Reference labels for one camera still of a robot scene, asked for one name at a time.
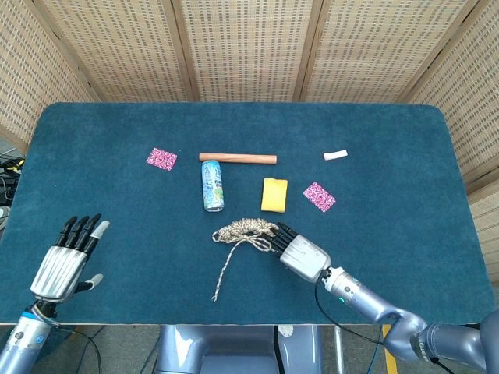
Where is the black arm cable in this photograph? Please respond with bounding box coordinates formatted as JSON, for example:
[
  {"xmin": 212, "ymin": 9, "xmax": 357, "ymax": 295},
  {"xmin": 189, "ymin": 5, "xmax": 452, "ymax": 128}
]
[
  {"xmin": 48, "ymin": 325, "xmax": 103, "ymax": 374},
  {"xmin": 313, "ymin": 272, "xmax": 391, "ymax": 346}
]

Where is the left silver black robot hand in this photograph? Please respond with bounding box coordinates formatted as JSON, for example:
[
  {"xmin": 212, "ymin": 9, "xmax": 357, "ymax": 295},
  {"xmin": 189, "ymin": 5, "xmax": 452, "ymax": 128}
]
[{"xmin": 30, "ymin": 213, "xmax": 111, "ymax": 303}]

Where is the yellow rectangular sponge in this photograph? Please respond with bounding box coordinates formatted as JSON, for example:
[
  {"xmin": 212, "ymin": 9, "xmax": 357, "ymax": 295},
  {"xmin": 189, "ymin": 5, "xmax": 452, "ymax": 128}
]
[{"xmin": 260, "ymin": 178, "xmax": 289, "ymax": 213}]

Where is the beige speckled braided rope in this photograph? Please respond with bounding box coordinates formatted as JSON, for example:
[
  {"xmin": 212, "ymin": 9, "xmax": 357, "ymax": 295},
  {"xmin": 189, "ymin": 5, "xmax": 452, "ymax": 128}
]
[{"xmin": 211, "ymin": 217, "xmax": 280, "ymax": 303}]

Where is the grey robot torso base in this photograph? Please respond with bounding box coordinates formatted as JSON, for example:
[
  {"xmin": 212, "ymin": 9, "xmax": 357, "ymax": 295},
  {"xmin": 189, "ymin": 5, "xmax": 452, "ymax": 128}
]
[{"xmin": 154, "ymin": 325, "xmax": 324, "ymax": 374}]

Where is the brown wooden round stick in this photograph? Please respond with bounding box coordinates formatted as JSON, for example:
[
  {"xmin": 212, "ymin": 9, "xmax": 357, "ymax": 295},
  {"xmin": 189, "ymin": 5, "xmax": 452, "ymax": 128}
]
[{"xmin": 198, "ymin": 152, "xmax": 278, "ymax": 165}]

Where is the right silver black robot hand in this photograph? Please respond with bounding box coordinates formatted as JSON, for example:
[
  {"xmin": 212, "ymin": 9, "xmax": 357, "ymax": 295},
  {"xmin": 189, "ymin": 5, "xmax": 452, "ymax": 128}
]
[{"xmin": 263, "ymin": 221, "xmax": 332, "ymax": 282}]

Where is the black floor cable bundle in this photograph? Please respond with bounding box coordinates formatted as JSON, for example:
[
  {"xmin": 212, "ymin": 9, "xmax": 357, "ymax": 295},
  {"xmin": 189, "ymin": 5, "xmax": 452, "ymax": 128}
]
[{"xmin": 0, "ymin": 152, "xmax": 26, "ymax": 204}]

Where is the blue printed drink can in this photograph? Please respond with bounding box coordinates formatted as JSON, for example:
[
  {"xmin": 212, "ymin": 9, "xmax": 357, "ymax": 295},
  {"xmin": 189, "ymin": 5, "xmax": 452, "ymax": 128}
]
[{"xmin": 200, "ymin": 159, "xmax": 225, "ymax": 213}]

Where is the blue carpet table cover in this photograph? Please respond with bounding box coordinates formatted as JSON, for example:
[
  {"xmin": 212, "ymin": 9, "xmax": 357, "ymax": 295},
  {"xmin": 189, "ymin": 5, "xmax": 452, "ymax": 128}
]
[{"xmin": 0, "ymin": 101, "xmax": 493, "ymax": 326}]

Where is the woven bamboo screen panel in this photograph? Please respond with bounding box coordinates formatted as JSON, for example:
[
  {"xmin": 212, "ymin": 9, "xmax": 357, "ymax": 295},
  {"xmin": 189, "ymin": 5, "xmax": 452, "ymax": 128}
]
[
  {"xmin": 466, "ymin": 182, "xmax": 499, "ymax": 282},
  {"xmin": 409, "ymin": 0, "xmax": 499, "ymax": 192},
  {"xmin": 171, "ymin": 0, "xmax": 324, "ymax": 104},
  {"xmin": 0, "ymin": 0, "xmax": 98, "ymax": 153},
  {"xmin": 299, "ymin": 0, "xmax": 484, "ymax": 104},
  {"xmin": 33, "ymin": 0, "xmax": 196, "ymax": 104}
]

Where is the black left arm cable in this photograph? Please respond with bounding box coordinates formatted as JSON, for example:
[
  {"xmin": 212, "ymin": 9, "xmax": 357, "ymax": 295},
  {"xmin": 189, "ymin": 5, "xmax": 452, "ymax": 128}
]
[{"xmin": 48, "ymin": 325, "xmax": 103, "ymax": 374}]

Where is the pink patterned card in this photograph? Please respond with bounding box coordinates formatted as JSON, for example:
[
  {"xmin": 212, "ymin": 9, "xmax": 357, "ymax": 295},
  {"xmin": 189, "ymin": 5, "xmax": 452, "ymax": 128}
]
[
  {"xmin": 145, "ymin": 147, "xmax": 179, "ymax": 172},
  {"xmin": 303, "ymin": 181, "xmax": 337, "ymax": 213}
]

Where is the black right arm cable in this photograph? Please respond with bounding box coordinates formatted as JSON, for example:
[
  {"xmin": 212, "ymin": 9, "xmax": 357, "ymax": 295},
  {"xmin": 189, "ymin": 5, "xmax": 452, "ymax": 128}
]
[{"xmin": 313, "ymin": 272, "xmax": 391, "ymax": 346}]

